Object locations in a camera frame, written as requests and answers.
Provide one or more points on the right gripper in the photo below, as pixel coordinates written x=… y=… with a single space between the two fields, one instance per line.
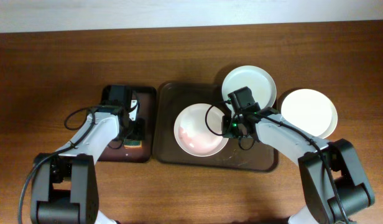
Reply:
x=226 y=130

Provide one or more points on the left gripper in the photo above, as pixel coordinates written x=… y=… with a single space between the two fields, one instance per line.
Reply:
x=139 y=134

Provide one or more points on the green orange sponge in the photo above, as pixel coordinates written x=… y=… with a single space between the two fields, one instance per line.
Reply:
x=131 y=144

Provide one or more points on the pink plate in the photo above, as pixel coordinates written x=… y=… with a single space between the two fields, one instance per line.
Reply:
x=192 y=135

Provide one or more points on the pale green plate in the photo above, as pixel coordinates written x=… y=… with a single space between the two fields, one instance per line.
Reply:
x=256 y=79

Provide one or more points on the cream white plate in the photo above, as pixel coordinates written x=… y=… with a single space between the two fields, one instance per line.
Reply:
x=311 y=111

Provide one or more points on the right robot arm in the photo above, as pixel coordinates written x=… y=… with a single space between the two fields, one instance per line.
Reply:
x=335 y=185

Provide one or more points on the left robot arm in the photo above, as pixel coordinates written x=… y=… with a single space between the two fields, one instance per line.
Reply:
x=64 y=185

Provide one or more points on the small black tray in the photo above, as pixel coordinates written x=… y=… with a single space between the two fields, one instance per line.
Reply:
x=116 y=152

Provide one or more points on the large brown serving tray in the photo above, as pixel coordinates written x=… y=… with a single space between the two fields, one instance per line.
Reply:
x=173 y=98

